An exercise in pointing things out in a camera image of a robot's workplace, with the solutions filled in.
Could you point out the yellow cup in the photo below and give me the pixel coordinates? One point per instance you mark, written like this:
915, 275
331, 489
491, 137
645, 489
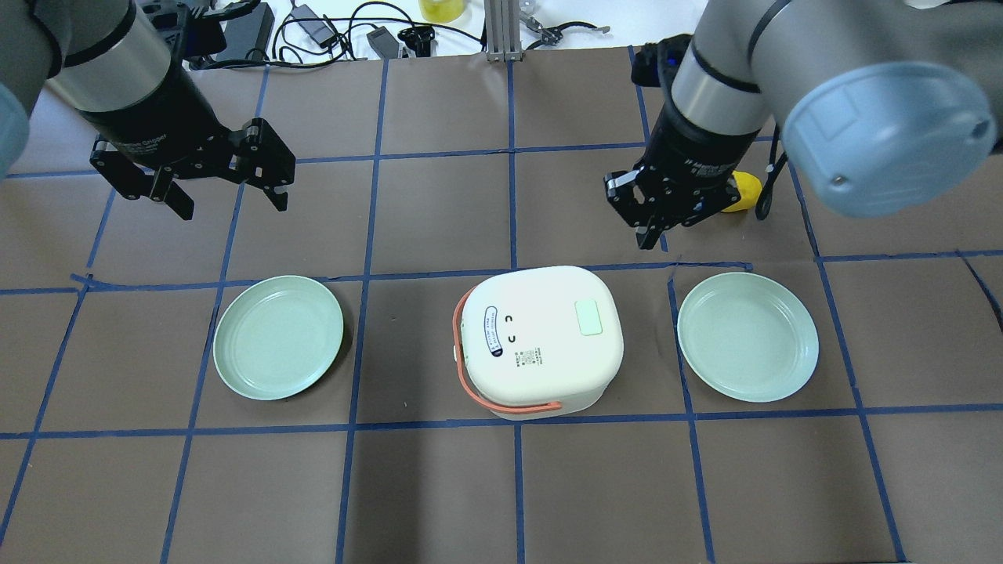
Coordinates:
442, 11

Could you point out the white rice cooker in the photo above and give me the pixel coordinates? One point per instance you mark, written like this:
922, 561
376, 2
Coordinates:
537, 343

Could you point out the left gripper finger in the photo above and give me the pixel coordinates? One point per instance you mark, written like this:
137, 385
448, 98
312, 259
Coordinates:
130, 181
260, 158

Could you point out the black power adapter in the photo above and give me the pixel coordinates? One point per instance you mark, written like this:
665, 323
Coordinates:
247, 36

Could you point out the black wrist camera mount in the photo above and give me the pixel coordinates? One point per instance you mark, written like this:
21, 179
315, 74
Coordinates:
657, 64

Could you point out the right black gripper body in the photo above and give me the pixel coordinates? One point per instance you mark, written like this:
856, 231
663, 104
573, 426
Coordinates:
693, 146

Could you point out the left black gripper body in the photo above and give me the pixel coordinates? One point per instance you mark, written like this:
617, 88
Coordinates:
150, 119

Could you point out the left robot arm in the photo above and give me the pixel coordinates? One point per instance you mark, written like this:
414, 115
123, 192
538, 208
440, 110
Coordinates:
119, 65

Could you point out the green plate far side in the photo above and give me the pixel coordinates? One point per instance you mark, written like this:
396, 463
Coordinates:
278, 338

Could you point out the green plate near potato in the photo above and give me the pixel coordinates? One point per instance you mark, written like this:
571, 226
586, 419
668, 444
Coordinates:
748, 337

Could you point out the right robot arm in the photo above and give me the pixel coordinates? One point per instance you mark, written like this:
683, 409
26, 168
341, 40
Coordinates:
882, 105

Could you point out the aluminium frame post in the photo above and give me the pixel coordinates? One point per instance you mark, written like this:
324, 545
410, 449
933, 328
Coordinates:
502, 25

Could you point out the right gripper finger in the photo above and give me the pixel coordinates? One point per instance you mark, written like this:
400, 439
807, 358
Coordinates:
639, 201

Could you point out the yellow toy potato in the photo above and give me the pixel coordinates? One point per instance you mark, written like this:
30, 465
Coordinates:
749, 188

